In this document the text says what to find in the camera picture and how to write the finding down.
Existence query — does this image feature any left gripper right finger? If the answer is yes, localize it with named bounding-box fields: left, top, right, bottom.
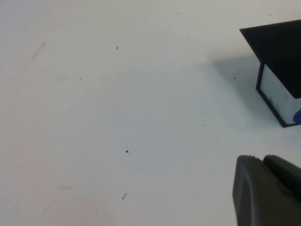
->
left=262, top=154, right=301, bottom=201

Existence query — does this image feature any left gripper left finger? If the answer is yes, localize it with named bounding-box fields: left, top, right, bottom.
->
left=232, top=154, right=301, bottom=226

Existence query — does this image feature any black glasses case printed side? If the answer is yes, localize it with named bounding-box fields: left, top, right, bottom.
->
left=239, top=19, right=301, bottom=128

